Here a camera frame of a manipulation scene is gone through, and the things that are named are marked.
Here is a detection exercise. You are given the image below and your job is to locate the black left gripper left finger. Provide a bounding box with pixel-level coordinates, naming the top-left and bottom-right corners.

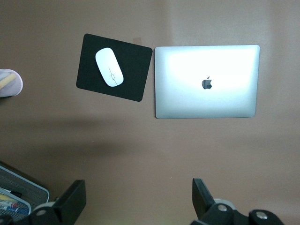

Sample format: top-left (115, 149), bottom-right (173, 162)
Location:
top-left (30, 180), bottom-right (87, 225)

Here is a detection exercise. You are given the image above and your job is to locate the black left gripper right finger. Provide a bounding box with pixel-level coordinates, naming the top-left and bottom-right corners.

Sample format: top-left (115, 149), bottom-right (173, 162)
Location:
top-left (191, 178), bottom-right (285, 225)

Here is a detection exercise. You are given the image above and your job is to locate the silver laptop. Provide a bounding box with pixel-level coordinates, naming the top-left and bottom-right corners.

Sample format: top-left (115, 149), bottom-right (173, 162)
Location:
top-left (154, 45), bottom-right (261, 119)

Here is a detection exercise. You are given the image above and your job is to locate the grey mesh desk organizer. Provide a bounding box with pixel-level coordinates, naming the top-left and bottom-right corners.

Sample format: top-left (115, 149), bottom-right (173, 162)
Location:
top-left (0, 161), bottom-right (51, 220)

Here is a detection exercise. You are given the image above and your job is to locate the yellow crayon stick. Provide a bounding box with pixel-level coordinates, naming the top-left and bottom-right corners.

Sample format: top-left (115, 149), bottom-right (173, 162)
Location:
top-left (0, 194), bottom-right (15, 203)

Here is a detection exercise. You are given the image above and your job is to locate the pink mesh pen cup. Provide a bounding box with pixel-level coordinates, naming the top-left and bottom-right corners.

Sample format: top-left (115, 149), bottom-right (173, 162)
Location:
top-left (0, 68), bottom-right (24, 98)

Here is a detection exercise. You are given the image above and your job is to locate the yellow pencil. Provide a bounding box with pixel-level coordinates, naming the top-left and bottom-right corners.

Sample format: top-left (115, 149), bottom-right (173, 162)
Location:
top-left (0, 73), bottom-right (16, 89)

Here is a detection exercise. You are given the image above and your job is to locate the white computer mouse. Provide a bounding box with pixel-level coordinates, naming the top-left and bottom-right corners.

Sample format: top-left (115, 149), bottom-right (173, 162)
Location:
top-left (95, 47), bottom-right (124, 88)

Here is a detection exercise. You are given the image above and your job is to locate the black mouse pad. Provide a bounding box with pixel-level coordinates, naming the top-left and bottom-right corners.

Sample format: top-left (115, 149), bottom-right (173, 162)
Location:
top-left (76, 33), bottom-right (153, 103)

